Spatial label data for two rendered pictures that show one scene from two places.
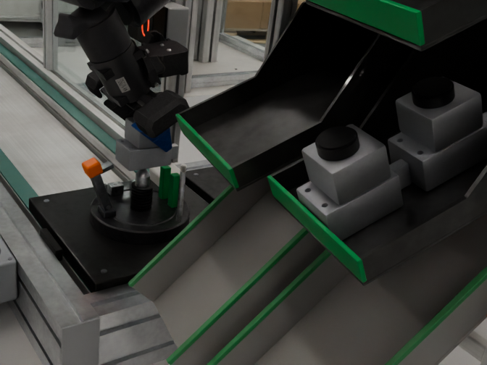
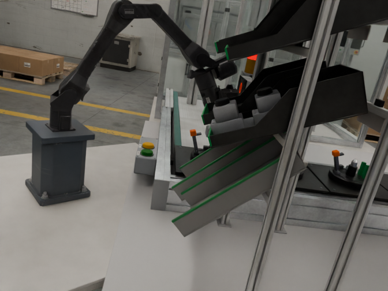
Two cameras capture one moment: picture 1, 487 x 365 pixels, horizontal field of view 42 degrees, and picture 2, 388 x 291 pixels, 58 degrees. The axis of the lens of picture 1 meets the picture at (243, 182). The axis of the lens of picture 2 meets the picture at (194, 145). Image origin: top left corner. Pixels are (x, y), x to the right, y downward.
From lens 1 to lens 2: 0.43 m
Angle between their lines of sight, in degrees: 30
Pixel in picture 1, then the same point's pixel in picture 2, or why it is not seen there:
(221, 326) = (193, 180)
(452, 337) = (254, 190)
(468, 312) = (262, 180)
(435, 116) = (257, 97)
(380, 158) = (232, 108)
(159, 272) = (191, 167)
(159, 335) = not seen: hidden behind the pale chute
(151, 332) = not seen: hidden behind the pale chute
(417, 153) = (255, 113)
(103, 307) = (174, 179)
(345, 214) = (218, 127)
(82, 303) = (167, 175)
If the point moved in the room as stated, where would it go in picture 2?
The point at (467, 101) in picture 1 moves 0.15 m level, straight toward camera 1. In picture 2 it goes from (272, 94) to (211, 93)
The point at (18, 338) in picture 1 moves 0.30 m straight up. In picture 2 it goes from (149, 189) to (161, 101)
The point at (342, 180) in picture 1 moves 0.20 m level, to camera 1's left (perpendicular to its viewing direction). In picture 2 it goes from (216, 112) to (141, 88)
